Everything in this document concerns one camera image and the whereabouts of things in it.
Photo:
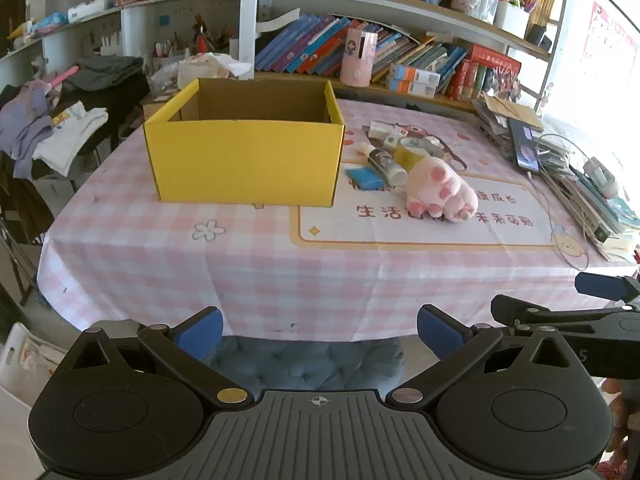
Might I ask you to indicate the white printed t-shirt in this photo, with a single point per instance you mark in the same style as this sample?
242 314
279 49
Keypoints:
70 135

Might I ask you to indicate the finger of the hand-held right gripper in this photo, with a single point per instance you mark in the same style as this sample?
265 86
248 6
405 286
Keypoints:
560 317
602 286

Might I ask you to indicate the blue tufted chair cushion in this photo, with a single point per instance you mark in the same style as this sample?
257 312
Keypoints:
305 362

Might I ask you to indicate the black smartphone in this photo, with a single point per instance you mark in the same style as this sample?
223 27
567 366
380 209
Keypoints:
525 147

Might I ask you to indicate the pink checked tablecloth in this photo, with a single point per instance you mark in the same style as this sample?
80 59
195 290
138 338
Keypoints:
200 270

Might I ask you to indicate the red figurine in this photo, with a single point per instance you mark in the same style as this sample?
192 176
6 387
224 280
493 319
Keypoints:
201 35

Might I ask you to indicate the pink wall poster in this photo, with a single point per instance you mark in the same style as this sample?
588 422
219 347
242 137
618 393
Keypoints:
612 45

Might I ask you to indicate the red books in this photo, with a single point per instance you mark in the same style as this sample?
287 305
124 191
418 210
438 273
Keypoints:
480 70

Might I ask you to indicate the cream fabric tissue box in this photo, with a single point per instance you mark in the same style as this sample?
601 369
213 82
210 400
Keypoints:
210 70

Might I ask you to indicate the pile of clothes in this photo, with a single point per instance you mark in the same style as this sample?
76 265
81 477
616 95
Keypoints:
122 105

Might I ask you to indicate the pink cylindrical pen holder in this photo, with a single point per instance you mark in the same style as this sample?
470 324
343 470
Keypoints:
357 57

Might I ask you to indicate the pile of books and papers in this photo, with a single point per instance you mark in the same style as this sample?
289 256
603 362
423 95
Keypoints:
590 210

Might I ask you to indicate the pink plush paw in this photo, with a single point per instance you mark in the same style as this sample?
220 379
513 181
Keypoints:
440 190

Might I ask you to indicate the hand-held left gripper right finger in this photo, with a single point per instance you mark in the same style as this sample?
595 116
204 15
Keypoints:
440 329

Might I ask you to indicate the yellowish tape roll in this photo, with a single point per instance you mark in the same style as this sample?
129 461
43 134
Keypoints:
407 154

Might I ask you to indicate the purple garment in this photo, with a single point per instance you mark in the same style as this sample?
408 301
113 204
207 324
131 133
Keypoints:
25 125

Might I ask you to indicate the white bookshelf post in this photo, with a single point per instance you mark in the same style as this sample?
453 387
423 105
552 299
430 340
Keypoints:
248 20

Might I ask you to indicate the person's right hand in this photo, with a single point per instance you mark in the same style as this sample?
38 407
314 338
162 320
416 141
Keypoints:
627 410

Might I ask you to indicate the white bag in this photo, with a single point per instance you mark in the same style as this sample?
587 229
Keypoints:
25 365

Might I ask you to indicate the row of colourful books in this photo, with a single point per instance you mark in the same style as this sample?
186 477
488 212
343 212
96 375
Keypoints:
310 45

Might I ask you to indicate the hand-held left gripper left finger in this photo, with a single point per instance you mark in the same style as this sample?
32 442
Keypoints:
200 334

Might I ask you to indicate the white box with red label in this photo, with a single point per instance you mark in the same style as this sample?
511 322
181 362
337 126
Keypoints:
377 128

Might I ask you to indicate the orange white carton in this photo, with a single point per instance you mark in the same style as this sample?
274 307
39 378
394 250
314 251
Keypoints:
410 87
415 74

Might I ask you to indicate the blue eraser block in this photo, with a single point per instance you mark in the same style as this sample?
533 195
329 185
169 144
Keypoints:
364 178

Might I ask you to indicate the yellow cardboard box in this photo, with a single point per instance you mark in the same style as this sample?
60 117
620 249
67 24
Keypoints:
240 160

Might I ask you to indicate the white adapter on books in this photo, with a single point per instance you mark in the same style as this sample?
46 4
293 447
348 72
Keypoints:
602 177

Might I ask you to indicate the grey folded garment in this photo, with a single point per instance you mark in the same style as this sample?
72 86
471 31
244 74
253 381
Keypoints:
107 71

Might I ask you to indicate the dark spray bottle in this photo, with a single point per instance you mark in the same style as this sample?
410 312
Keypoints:
382 160

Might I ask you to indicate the white lying book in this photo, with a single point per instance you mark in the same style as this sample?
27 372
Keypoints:
280 19

